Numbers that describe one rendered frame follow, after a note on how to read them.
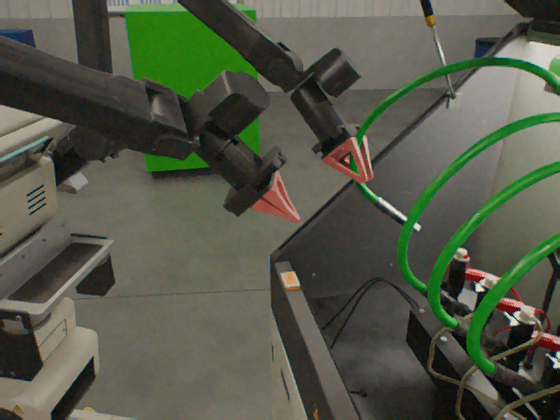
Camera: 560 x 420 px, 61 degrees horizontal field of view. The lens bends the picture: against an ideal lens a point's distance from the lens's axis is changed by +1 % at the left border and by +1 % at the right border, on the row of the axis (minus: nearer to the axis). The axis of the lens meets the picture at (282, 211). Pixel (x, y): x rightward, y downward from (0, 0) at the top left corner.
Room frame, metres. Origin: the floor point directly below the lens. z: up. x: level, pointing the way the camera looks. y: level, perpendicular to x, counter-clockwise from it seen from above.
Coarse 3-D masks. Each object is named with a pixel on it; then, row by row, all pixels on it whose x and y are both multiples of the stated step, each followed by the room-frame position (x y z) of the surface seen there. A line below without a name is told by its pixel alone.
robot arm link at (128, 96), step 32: (0, 64) 0.44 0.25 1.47; (32, 64) 0.46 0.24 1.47; (64, 64) 0.50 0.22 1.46; (0, 96) 0.45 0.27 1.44; (32, 96) 0.46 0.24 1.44; (64, 96) 0.48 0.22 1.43; (96, 96) 0.49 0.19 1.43; (128, 96) 0.53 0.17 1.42; (160, 96) 0.57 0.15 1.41; (96, 128) 0.51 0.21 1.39; (128, 128) 0.52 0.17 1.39; (160, 128) 0.53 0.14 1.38
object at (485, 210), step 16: (528, 176) 0.51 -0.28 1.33; (544, 176) 0.51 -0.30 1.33; (512, 192) 0.50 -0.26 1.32; (480, 208) 0.50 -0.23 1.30; (496, 208) 0.50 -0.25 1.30; (464, 224) 0.50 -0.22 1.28; (464, 240) 0.49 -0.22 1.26; (448, 256) 0.49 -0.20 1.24; (432, 272) 0.49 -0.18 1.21; (432, 288) 0.48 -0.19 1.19; (432, 304) 0.49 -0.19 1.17; (448, 320) 0.49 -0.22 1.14; (464, 336) 0.50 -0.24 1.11; (496, 352) 0.51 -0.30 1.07
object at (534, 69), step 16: (464, 64) 0.76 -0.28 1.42; (480, 64) 0.75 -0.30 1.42; (496, 64) 0.75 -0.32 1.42; (512, 64) 0.74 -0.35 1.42; (528, 64) 0.74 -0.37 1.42; (416, 80) 0.77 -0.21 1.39; (544, 80) 0.74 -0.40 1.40; (400, 96) 0.77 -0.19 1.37; (368, 128) 0.78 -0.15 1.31; (352, 160) 0.78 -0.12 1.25; (368, 192) 0.78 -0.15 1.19
